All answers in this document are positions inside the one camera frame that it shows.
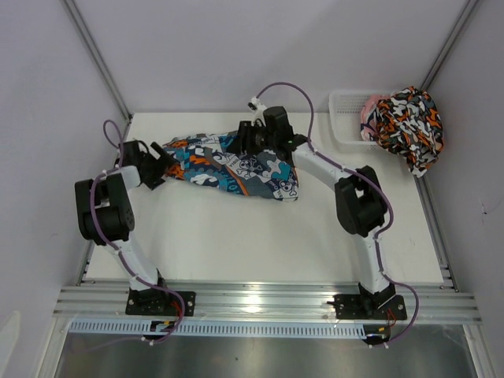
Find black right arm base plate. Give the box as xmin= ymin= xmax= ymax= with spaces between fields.
xmin=328 ymin=294 xmax=408 ymax=321

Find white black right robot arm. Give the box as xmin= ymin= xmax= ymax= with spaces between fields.
xmin=231 ymin=102 xmax=395 ymax=318

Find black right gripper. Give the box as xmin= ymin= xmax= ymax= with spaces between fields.
xmin=226 ymin=122 xmax=276 ymax=157

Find aluminium mounting rail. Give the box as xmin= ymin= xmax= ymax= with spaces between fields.
xmin=53 ymin=280 xmax=482 ymax=325

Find white plastic basket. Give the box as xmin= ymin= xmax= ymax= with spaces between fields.
xmin=328 ymin=89 xmax=380 ymax=153

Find pink cloth in basket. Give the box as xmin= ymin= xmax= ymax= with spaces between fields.
xmin=360 ymin=94 xmax=386 ymax=142

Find white slotted cable duct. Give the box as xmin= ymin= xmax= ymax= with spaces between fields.
xmin=69 ymin=318 xmax=365 ymax=339

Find left aluminium frame post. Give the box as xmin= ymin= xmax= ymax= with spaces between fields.
xmin=60 ymin=0 xmax=132 ymax=121

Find orange camouflage shorts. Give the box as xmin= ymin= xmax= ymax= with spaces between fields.
xmin=374 ymin=87 xmax=444 ymax=177

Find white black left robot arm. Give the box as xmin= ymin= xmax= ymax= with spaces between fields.
xmin=74 ymin=141 xmax=181 ymax=316

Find aluminium frame post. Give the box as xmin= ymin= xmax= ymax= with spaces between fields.
xmin=60 ymin=0 xmax=132 ymax=121
xmin=421 ymin=0 xmax=483 ymax=91

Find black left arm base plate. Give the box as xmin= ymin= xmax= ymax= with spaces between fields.
xmin=125 ymin=288 xmax=196 ymax=317

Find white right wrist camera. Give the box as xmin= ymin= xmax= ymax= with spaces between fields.
xmin=247 ymin=97 xmax=267 ymax=121

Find right aluminium frame post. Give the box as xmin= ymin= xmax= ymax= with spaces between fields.
xmin=421 ymin=0 xmax=483 ymax=91

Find colourful patterned shorts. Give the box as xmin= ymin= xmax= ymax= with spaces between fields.
xmin=163 ymin=132 xmax=299 ymax=202

